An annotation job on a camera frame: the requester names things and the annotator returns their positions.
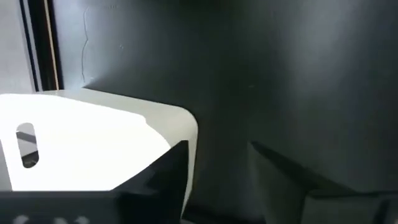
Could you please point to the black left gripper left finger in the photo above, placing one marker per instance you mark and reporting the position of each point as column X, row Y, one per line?
column 93, row 208

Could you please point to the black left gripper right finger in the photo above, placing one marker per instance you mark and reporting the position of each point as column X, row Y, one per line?
column 326, row 208

